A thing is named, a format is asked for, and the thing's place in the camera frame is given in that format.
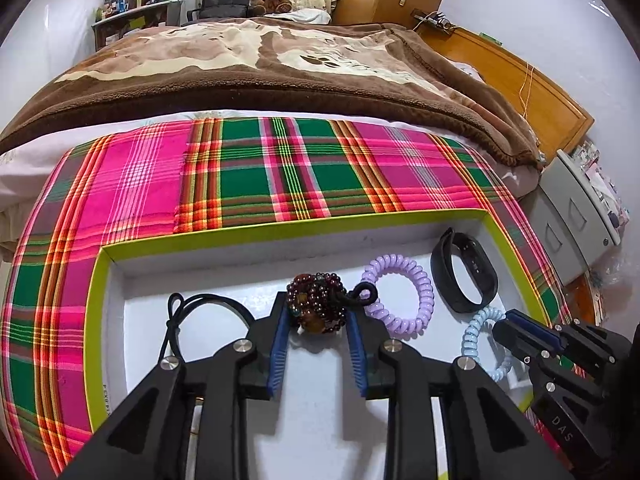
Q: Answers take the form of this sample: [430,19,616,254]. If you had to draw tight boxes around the wooden desk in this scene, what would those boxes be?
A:
[91,0,183,51]

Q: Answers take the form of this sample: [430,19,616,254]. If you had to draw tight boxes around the dark bead bracelet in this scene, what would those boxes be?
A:
[286,272,349,335]

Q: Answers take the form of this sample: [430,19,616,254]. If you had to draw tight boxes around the wooden headboard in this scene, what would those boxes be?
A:
[417,25,596,163]

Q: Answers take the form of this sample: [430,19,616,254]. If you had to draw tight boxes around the group of bottles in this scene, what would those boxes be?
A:
[95,0,161,21]

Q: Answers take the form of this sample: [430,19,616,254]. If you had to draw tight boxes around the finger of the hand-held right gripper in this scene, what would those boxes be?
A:
[528,350,622,412]
[492,310,632,377]

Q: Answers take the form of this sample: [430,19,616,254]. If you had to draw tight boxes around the pink green plaid cloth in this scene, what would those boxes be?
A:
[0,116,576,480]

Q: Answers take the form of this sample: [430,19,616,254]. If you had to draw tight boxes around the white pillow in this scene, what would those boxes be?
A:
[280,8,332,25]

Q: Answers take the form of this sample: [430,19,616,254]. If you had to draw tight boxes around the black wristband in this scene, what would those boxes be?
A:
[431,227,499,315]

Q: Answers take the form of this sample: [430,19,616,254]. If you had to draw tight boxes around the light blue spiral hair tie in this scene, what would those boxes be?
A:
[461,306,513,383]

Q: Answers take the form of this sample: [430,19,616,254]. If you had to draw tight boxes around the small cluttered shelf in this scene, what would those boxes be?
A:
[411,8,458,33]

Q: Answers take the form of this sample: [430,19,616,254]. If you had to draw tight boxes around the purple spiral hair tie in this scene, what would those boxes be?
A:
[360,255,435,339]

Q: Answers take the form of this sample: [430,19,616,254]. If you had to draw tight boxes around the brown printed blanket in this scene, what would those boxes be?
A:
[0,16,543,168]

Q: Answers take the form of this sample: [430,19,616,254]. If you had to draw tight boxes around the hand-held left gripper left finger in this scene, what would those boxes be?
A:
[60,291,293,480]

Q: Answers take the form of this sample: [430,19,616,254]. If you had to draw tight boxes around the white tray with green rim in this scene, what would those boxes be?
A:
[84,208,556,480]

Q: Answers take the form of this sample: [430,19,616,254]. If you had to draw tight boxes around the pile of colourful packets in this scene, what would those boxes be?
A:
[575,140,628,231]

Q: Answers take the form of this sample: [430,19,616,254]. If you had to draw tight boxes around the yellow cable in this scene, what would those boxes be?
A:
[519,60,533,116]

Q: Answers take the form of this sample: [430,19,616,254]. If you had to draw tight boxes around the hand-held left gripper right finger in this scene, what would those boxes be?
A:
[345,306,574,480]

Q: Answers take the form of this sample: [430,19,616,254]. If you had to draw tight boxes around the thin black cord hair tie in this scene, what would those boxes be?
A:
[166,291,257,362]

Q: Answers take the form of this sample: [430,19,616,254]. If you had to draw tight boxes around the white drawer cabinet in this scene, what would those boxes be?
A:
[525,149,623,286]

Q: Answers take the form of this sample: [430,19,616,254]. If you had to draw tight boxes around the patterned pillow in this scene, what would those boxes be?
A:
[450,57,487,82]

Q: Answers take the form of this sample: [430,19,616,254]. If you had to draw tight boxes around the thick black hair tie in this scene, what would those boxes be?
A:
[344,281,383,312]

